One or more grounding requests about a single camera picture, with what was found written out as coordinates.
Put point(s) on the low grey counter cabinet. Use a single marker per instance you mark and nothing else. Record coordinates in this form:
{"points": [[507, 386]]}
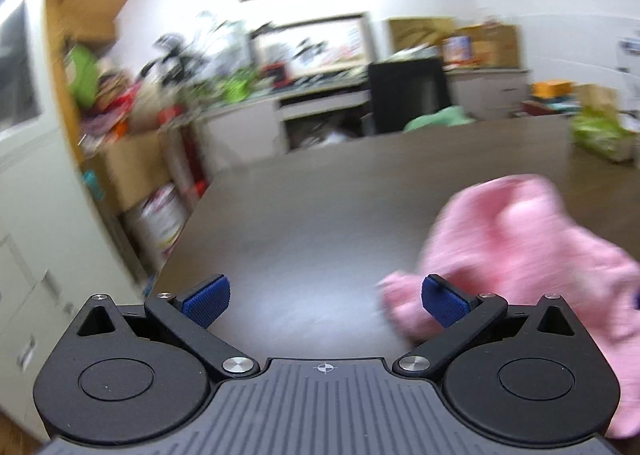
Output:
{"points": [[260, 127]]}

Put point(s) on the pink terry towel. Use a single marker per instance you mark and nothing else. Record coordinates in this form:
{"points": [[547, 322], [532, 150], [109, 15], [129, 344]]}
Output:
{"points": [[512, 236]]}

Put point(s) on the framed calligraphy picture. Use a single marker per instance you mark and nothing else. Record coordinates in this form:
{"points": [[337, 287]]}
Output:
{"points": [[322, 46]]}

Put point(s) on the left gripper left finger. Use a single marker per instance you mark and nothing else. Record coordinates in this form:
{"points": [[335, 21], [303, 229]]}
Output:
{"points": [[183, 320]]}

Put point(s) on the potted green plants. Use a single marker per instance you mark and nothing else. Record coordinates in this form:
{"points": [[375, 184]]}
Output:
{"points": [[222, 67]]}

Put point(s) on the grey filing cabinet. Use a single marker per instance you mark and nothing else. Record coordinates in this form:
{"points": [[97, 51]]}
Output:
{"points": [[55, 253]]}

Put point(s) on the white rice sack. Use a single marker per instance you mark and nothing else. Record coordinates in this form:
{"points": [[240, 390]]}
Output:
{"points": [[157, 223]]}

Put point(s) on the cardboard boxes on counter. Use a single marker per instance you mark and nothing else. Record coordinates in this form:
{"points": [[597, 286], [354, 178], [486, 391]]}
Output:
{"points": [[487, 45]]}

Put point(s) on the golf club bag stand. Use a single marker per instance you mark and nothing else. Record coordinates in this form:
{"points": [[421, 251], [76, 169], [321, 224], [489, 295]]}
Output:
{"points": [[166, 104]]}

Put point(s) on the black office chair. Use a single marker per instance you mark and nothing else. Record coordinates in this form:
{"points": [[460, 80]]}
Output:
{"points": [[400, 91]]}

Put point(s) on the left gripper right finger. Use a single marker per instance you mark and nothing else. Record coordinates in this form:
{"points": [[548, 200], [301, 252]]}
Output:
{"points": [[463, 319]]}

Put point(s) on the large cardboard box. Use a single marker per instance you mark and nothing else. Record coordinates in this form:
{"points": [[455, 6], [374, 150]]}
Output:
{"points": [[129, 170]]}

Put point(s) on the red blender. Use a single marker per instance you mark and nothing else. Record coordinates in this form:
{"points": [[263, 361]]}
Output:
{"points": [[278, 72]]}

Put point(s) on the green cloth on chair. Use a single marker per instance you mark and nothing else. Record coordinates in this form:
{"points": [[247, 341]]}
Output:
{"points": [[452, 116]]}

